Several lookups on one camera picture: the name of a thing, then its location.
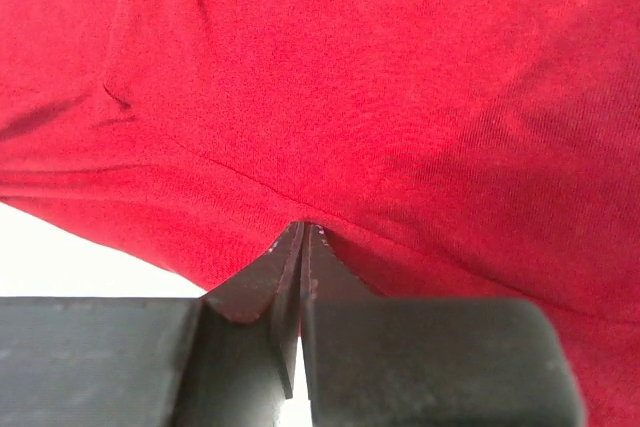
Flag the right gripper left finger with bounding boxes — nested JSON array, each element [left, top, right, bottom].
[[1, 222, 304, 426]]

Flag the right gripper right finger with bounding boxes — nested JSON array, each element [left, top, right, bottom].
[[301, 225, 586, 427]]

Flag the red t shirt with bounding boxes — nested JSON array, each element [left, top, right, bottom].
[[1, 0, 639, 426]]

